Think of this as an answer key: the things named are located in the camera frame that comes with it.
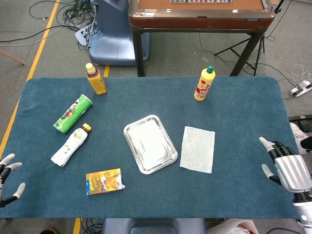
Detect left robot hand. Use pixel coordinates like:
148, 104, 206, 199
0, 153, 26, 208

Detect silver metal tray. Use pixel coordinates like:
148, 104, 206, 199
123, 115, 178, 175

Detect white plastic bag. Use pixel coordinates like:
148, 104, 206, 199
207, 218, 258, 234

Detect yellow detergent bottle green cap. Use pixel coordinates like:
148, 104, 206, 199
194, 65, 216, 102

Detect blue table cloth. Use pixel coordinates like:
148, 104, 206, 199
0, 77, 308, 219

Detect wooden stick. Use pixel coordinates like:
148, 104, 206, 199
0, 48, 26, 66

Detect amber tea bottle yellow cap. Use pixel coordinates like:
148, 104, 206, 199
85, 62, 108, 96

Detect white-faced mahjong tile row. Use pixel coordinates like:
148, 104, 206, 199
170, 0, 233, 4

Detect white power strip with plugs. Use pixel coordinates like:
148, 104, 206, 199
75, 24, 95, 47

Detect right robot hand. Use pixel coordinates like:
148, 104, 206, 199
258, 136, 312, 195

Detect white paper towel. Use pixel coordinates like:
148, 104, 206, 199
179, 126, 216, 174

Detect orange snack box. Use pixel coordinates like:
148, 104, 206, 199
85, 168, 126, 196

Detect blue-grey chair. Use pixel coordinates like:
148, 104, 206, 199
101, 218, 207, 234

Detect brown mahjong table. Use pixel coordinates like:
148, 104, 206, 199
128, 0, 276, 78

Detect blue-grey machine base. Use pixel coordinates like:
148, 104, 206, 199
89, 0, 151, 66

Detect black cable tangle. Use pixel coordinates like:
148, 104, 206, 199
28, 0, 98, 51

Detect green chips can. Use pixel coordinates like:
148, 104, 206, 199
53, 94, 94, 134

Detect white sneaker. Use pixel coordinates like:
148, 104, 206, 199
289, 122, 312, 156

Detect white-wrapped drink bottle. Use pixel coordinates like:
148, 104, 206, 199
50, 123, 92, 168

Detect white power strip grey buttons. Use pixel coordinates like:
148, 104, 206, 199
289, 80, 312, 98

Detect black metal floor base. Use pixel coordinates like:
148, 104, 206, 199
289, 114, 312, 134

